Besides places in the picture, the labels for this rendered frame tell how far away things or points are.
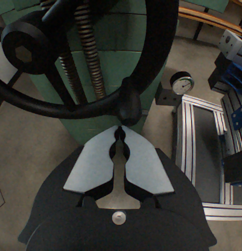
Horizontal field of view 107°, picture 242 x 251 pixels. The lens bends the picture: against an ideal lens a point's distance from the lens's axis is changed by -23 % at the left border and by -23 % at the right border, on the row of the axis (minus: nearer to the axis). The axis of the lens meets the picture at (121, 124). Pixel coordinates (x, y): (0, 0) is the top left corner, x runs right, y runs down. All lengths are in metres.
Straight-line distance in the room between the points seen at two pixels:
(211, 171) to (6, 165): 1.53
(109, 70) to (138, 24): 0.15
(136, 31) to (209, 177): 0.80
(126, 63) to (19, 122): 1.21
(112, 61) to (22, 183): 1.04
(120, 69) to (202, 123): 0.76
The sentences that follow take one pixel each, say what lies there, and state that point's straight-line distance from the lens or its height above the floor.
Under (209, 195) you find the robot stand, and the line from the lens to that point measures 0.83.
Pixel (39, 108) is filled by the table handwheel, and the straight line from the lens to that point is 0.24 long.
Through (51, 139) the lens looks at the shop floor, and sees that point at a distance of 1.07.
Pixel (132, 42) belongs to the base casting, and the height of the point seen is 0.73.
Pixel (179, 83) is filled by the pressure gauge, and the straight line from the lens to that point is 0.34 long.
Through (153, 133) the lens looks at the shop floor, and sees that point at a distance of 0.99.
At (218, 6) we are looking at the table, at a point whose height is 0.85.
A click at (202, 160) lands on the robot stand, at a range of 0.84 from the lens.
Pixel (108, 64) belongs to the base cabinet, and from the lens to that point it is 0.35.
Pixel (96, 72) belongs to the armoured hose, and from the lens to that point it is 0.22.
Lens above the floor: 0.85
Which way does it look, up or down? 60 degrees down
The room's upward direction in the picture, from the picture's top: 3 degrees clockwise
